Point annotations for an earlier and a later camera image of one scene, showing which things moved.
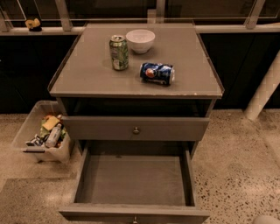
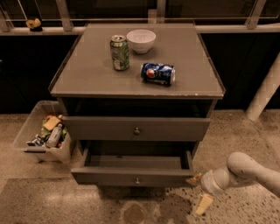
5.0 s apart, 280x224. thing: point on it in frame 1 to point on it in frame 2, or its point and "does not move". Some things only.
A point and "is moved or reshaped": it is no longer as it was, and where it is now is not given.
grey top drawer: [136, 129] does not move
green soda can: [119, 51] does not move
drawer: [135, 182] is moved or reshaped
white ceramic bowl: [140, 40] does not move
